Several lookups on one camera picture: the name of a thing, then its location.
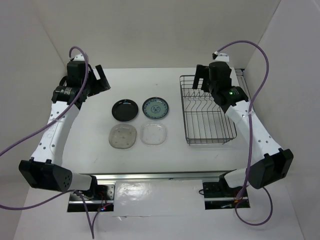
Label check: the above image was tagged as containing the black round plate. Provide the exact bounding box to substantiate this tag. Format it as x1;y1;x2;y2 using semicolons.
111;99;139;122

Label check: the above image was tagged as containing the blue patterned round plate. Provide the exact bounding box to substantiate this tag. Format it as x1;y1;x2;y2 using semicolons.
142;97;169;120

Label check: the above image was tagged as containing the smoky clear square plate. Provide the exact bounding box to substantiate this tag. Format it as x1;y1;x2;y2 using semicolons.
108;123;137;150

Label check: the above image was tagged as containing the clear glass square plate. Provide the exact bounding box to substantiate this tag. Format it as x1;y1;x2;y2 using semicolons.
140;121;168;146

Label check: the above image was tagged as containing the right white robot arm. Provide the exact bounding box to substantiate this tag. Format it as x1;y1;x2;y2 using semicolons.
192;61;294;196

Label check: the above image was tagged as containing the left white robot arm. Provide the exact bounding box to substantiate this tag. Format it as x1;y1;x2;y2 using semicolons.
18;59;110;200

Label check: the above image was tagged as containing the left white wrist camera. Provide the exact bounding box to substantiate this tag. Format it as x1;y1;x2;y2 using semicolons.
69;53;87;62

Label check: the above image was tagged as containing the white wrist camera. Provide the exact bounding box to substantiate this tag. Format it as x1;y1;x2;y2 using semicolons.
69;53;87;62
212;51;230;63

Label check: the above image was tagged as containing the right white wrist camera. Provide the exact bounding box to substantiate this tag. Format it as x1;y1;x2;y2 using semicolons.
212;51;230;63

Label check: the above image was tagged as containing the aluminium side rail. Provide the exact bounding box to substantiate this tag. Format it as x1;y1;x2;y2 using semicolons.
235;68;251;100

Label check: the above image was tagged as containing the grey wire dish rack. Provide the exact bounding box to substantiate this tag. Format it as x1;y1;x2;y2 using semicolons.
179;75;238;146

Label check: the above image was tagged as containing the aluminium front rail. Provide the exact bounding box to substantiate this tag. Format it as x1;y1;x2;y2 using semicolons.
88;170;228;182

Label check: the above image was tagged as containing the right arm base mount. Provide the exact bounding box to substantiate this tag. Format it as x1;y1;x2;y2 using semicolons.
198;180;250;210

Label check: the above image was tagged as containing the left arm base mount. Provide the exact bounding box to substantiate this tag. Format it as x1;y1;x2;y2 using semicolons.
67;184;115;213

